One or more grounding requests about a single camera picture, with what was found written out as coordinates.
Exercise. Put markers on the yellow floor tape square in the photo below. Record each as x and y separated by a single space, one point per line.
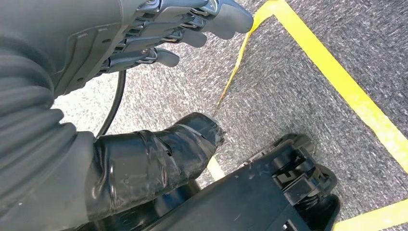
350 87

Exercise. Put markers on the black base caster wheel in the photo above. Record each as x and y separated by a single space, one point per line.
299 188

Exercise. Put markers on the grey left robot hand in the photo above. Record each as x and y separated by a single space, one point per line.
95 25

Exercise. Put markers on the round black lidar housing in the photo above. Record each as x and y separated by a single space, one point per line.
178 199

